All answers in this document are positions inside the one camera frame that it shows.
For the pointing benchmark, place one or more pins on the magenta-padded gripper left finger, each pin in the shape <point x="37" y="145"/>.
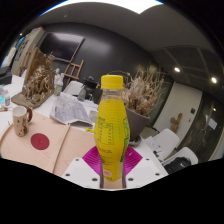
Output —
<point x="80" y="170"/>

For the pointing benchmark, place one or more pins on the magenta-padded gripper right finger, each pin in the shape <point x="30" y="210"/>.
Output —
<point x="143" y="170"/>

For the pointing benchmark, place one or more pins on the yellow drink bottle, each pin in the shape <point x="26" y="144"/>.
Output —
<point x="111" y="133"/>

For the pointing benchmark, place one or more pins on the light wooden board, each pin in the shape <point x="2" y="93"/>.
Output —
<point x="20" y="146"/>
<point x="76" y="146"/>

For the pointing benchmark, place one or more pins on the grey plant saucer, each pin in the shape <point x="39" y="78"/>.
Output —
<point x="135" y="142"/>

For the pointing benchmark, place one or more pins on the black backpack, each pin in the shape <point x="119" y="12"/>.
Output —
<point x="176" y="164"/>

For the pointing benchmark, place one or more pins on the white chair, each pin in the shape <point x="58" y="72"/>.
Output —
<point x="186" y="153"/>
<point x="73" y="88"/>
<point x="168" y="140"/>

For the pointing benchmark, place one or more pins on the small yellow packet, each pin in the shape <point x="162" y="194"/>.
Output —
<point x="89" y="130"/>

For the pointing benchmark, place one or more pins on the dried plant in grey pot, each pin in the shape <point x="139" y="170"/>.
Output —
<point x="136" y="123"/>

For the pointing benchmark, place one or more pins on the flat round red coaster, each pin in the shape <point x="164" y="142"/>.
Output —
<point x="40" y="141"/>

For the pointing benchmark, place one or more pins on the wooden figure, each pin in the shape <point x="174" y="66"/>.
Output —
<point x="176" y="123"/>

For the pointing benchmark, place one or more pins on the printed newspaper sheet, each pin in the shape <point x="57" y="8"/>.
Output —
<point x="70" y="110"/>

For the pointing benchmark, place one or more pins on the white mug with dots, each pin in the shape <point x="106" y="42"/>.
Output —
<point x="20" y="121"/>

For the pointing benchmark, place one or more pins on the clear bottle with green label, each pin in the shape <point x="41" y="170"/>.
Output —
<point x="59" y="86"/>

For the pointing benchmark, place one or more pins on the golden sculpture on wooden base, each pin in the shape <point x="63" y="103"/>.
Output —
<point x="40" y="83"/>

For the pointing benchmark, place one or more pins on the wooden easel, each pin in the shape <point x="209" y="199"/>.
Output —
<point x="75" y="70"/>

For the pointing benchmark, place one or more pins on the small jar with white lid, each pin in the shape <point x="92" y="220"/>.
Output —
<point x="7" y="99"/>

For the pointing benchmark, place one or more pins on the black flat box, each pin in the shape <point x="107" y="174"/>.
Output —
<point x="5" y="78"/>

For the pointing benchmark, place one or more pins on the white cabinet with pictures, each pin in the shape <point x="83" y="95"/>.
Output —
<point x="28" y="46"/>

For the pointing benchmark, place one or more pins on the dark wall screen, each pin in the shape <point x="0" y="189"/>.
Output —
<point x="61" y="45"/>

